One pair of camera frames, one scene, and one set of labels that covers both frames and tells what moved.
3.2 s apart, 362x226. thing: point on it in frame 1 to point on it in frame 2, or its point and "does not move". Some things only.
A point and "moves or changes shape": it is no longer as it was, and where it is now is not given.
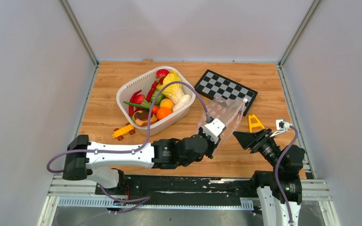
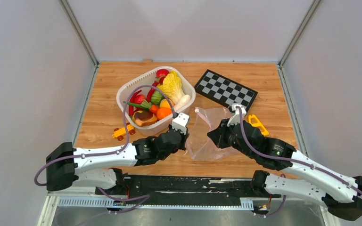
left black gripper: x=213 y=146 to x=182 y=147
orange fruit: x=162 y=112 does not move
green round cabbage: x=158 y=96 does not move
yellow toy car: x=119 y=133 does not move
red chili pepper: x=151 y=92 does not move
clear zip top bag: x=228 y=111 moves or changes shape
